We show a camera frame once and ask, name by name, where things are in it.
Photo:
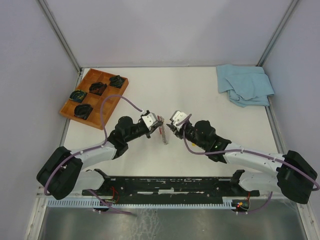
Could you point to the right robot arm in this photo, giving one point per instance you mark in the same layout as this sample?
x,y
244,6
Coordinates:
x,y
289,174

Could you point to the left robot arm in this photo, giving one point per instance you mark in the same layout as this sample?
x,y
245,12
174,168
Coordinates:
x,y
64,173

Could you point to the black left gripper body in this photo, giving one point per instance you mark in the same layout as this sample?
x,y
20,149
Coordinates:
x,y
148,132

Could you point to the wooden compartment tray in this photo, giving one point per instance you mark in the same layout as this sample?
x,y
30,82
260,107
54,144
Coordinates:
x,y
102,109

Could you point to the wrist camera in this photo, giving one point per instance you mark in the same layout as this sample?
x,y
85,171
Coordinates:
x,y
149,119
179,117

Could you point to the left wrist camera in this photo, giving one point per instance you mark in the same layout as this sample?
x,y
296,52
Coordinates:
x,y
149,119

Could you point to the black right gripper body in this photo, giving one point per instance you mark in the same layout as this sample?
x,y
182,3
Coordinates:
x,y
186,131

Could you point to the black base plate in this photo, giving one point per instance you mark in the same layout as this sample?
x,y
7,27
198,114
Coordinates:
x,y
161,190

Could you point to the dark rolled cloth front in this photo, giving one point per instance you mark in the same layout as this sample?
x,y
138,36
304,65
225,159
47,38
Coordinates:
x,y
83,111

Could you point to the dark rolled cloth centre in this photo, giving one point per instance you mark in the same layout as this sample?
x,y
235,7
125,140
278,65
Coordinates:
x,y
97,88

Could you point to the dark rolled cloth yellow pattern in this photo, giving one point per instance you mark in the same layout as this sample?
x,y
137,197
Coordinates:
x,y
77,96

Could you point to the dark rolled cloth far right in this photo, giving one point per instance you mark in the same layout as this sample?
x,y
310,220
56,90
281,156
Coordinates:
x,y
116,81

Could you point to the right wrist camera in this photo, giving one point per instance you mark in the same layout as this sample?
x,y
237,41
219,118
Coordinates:
x,y
179,117

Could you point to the light blue cloth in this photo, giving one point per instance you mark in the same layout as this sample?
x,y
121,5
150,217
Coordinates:
x,y
244,85

